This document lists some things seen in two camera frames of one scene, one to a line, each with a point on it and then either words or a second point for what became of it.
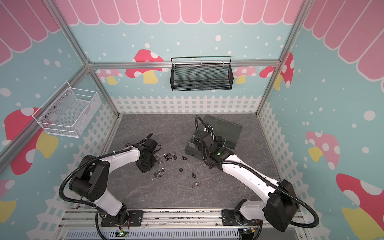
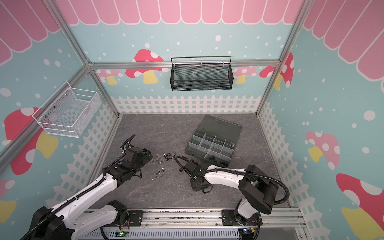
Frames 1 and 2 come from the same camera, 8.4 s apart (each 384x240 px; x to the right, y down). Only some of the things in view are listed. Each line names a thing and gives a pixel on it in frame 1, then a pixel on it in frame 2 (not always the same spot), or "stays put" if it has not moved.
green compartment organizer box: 226,132 stays put
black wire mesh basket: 204,77 stays put
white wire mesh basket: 69,116 stays put
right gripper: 218,142 to 193,187
